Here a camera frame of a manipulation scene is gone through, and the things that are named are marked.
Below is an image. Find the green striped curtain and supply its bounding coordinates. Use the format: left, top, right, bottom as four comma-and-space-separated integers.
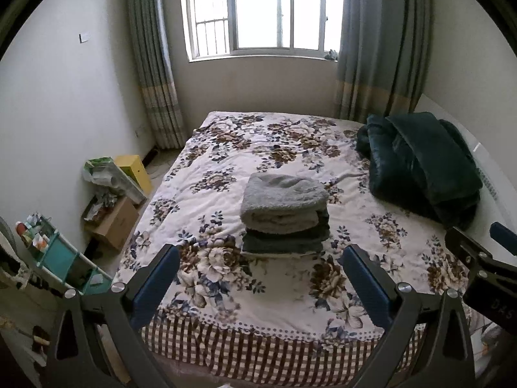
334, 0, 435, 124
125, 0, 187, 150

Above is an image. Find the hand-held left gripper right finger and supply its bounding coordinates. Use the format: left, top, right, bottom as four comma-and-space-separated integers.
341, 243, 477, 388

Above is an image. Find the floral bedspread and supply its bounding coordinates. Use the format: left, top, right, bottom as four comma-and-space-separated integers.
113, 110, 485, 372

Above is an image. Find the green plastic packet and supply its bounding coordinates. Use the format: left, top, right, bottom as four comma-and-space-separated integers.
84, 157, 148, 205

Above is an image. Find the dark green blanket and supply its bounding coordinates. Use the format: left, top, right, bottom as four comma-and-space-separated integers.
355, 113, 483, 229

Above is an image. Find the teal storage shelf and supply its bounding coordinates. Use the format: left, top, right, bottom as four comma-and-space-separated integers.
16, 212, 114, 296

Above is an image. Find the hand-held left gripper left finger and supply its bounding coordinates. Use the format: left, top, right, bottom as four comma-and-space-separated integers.
44, 243, 180, 388

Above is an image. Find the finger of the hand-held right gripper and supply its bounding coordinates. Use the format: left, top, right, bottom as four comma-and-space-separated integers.
490, 222, 517, 256
444, 226, 517, 287

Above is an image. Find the grey towel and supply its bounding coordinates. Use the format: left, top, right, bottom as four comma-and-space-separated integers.
240, 174, 330, 235

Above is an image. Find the yellow box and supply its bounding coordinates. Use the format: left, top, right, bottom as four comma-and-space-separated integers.
114, 154, 154, 195

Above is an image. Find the folded dark green towel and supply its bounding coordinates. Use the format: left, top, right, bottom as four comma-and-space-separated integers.
241, 209, 332, 257

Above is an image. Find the brown cardboard box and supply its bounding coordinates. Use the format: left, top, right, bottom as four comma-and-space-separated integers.
83, 195, 140, 251

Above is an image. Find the window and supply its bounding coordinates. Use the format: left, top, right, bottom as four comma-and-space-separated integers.
180, 0, 346, 62

